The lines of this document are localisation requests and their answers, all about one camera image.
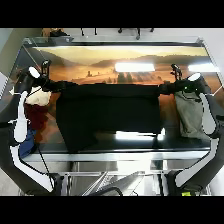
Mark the black T-shirt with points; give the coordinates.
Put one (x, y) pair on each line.
(106, 113)

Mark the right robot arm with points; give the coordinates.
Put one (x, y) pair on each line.
(208, 116)

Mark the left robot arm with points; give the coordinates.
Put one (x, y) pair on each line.
(20, 120)

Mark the cream garment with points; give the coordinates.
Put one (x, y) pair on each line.
(40, 96)

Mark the red garment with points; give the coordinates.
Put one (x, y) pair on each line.
(37, 115)

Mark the grey-green garment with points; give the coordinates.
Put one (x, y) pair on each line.
(190, 113)

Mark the blue garment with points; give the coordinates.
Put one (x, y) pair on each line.
(28, 143)

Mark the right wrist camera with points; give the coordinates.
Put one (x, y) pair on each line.
(175, 69)

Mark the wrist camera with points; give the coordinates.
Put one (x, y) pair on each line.
(45, 65)
(175, 69)

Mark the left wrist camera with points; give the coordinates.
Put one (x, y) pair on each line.
(45, 65)

